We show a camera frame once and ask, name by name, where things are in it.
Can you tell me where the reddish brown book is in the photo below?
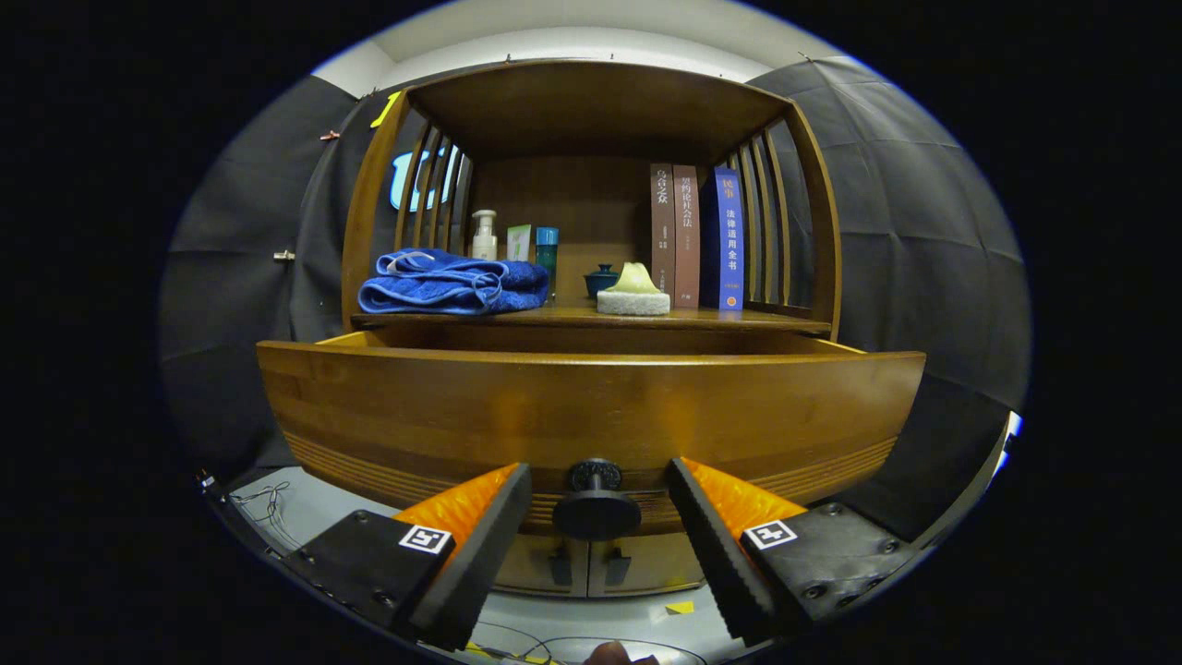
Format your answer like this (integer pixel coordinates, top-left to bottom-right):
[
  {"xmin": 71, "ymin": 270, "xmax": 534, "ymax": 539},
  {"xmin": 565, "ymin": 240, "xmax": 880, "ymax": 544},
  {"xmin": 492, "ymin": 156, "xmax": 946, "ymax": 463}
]
[{"xmin": 673, "ymin": 165, "xmax": 701, "ymax": 308}]

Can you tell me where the wooden countertop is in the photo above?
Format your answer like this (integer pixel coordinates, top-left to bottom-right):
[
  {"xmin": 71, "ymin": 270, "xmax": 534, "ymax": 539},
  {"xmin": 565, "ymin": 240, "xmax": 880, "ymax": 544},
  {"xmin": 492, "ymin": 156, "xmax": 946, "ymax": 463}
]
[{"xmin": 351, "ymin": 297, "xmax": 832, "ymax": 335}]

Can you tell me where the wooden cabinet door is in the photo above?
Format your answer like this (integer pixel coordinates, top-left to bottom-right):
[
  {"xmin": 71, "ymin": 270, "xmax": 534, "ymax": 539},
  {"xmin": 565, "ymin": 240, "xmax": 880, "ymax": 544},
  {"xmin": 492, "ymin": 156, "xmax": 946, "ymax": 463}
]
[
  {"xmin": 586, "ymin": 534, "xmax": 707, "ymax": 597},
  {"xmin": 489, "ymin": 534, "xmax": 592, "ymax": 597}
]

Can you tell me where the white floor appliance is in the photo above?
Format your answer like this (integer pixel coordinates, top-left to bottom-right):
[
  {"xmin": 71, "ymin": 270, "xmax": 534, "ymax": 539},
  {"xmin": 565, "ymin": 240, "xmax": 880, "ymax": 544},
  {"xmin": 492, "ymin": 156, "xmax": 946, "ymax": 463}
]
[{"xmin": 988, "ymin": 411, "xmax": 1024, "ymax": 481}]

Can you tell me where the blue folded towel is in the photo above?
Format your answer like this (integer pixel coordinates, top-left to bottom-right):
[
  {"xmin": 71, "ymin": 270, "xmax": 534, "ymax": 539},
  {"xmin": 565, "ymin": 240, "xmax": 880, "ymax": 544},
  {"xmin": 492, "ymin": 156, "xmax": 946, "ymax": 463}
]
[{"xmin": 357, "ymin": 248, "xmax": 551, "ymax": 316}]

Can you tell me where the brown wooden cabinet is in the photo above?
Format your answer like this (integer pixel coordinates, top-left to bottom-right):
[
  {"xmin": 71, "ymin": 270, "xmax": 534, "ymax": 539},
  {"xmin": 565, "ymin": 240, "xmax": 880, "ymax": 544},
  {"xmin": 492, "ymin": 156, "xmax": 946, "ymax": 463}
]
[{"xmin": 340, "ymin": 60, "xmax": 843, "ymax": 599}]

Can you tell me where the black round drawer knob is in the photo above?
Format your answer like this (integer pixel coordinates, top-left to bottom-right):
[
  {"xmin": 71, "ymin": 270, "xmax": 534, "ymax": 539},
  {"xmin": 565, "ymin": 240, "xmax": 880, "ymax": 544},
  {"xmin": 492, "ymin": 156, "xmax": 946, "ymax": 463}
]
[{"xmin": 552, "ymin": 458, "xmax": 643, "ymax": 542}]

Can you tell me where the blue book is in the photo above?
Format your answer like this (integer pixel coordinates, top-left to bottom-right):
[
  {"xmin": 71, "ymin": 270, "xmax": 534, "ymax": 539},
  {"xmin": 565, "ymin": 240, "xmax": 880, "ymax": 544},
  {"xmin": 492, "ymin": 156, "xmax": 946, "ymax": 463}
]
[{"xmin": 704, "ymin": 166, "xmax": 744, "ymax": 311}]

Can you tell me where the brown wooden drawer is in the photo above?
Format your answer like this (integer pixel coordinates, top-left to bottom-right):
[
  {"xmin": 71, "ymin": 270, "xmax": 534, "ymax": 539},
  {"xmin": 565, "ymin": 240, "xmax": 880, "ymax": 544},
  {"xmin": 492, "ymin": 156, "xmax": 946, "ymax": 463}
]
[{"xmin": 256, "ymin": 328, "xmax": 927, "ymax": 537}]

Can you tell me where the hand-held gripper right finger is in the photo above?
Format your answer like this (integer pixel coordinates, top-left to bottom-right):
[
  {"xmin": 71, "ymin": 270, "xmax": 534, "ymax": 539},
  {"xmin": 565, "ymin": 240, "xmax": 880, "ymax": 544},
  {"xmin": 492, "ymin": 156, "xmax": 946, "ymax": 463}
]
[{"xmin": 667, "ymin": 457, "xmax": 924, "ymax": 647}]

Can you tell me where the teal capped bottle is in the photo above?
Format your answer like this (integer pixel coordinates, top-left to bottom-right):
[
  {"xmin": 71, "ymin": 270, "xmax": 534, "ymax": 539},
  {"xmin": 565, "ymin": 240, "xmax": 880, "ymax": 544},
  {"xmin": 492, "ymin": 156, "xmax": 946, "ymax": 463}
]
[{"xmin": 536, "ymin": 227, "xmax": 560, "ymax": 301}]

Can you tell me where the black floor cable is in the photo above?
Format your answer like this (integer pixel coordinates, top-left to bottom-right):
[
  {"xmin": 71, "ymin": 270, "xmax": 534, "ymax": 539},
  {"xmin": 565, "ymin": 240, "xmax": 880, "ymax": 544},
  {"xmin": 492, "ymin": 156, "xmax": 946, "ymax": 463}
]
[{"xmin": 462, "ymin": 623, "xmax": 712, "ymax": 665}]

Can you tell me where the dark brown book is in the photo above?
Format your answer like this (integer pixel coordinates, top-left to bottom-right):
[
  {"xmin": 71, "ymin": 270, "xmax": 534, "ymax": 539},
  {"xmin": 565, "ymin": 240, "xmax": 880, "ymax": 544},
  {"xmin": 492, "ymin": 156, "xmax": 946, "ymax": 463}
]
[{"xmin": 650, "ymin": 163, "xmax": 677, "ymax": 296}]

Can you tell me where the thin white floor cable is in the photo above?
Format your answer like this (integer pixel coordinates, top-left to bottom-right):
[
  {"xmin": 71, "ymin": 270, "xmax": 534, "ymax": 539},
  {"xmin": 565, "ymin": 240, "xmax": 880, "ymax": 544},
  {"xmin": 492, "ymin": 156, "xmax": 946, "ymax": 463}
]
[{"xmin": 226, "ymin": 480, "xmax": 296, "ymax": 527}]

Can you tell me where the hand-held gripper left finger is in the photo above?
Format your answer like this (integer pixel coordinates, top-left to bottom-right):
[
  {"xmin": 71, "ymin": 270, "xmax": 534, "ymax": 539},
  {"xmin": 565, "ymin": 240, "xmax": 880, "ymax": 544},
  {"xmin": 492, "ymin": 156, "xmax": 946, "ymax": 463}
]
[{"xmin": 282, "ymin": 462, "xmax": 535, "ymax": 652}]

